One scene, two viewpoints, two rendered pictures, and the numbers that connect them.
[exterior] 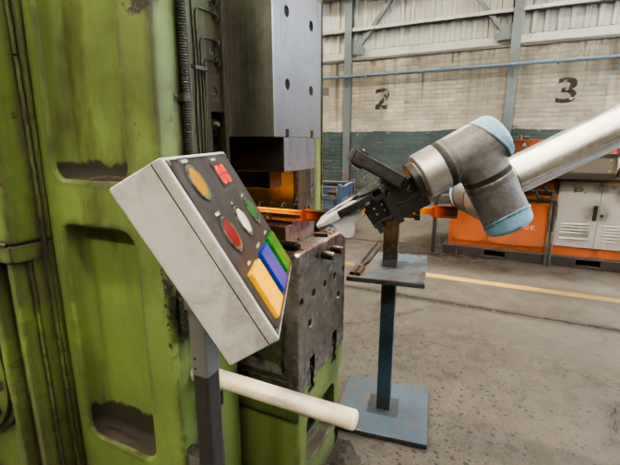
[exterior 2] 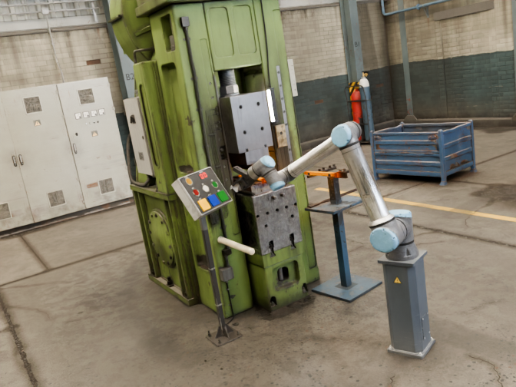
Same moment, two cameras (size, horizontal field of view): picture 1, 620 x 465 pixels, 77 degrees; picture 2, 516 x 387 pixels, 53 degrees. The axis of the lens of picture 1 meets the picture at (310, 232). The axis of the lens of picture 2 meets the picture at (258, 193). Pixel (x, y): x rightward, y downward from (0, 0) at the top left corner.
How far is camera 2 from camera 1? 2.85 m
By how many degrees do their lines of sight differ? 33
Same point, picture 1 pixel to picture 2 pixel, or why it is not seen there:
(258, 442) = (256, 279)
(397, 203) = (247, 181)
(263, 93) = (234, 138)
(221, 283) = (190, 203)
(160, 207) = (179, 187)
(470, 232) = not seen: outside the picture
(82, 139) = (185, 157)
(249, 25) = (227, 115)
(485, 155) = (261, 168)
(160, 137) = (198, 160)
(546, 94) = not seen: outside the picture
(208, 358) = (203, 225)
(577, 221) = not seen: outside the picture
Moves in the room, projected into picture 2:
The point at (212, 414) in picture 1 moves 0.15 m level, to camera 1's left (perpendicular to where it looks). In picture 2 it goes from (206, 241) to (189, 240)
